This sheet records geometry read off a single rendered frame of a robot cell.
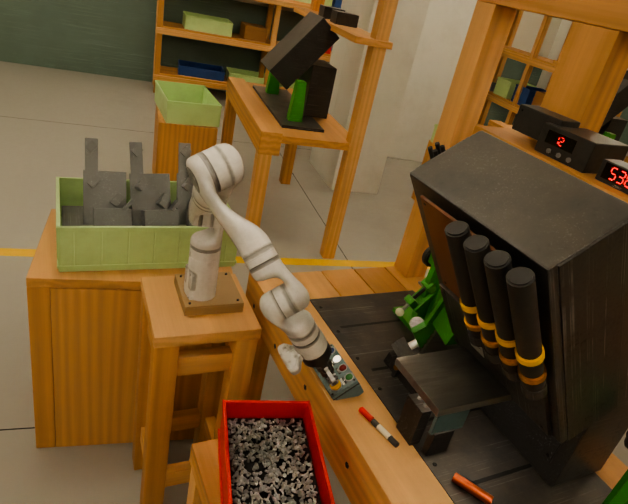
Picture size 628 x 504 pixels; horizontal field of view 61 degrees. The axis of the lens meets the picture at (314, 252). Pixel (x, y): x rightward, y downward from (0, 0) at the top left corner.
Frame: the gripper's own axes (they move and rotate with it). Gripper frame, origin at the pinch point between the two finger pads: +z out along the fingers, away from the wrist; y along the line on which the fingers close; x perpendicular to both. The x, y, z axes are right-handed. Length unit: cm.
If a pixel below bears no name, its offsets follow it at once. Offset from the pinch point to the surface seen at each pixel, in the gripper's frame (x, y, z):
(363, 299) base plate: -24, 38, 23
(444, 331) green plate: -29.4, -7.2, -0.7
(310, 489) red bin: 16.4, -22.9, -2.5
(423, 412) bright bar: -13.4, -20.0, 2.7
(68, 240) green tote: 48, 83, -28
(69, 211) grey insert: 50, 117, -22
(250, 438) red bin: 22.9, -6.9, -7.3
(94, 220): 41, 101, -21
